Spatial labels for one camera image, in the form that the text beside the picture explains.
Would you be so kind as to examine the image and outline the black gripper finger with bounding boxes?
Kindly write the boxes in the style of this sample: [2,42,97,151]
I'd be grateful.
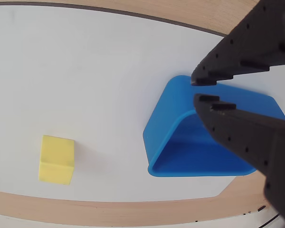
[190,0,285,86]
[194,94,285,228]

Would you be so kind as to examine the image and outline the large white work mat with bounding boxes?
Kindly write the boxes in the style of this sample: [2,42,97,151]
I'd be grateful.
[0,2,285,202]

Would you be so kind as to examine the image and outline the blue rectangular plastic bin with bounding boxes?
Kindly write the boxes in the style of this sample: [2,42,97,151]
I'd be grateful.
[142,75,285,178]

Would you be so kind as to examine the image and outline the yellow cube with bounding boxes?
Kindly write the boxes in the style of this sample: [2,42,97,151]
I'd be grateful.
[38,134,76,186]

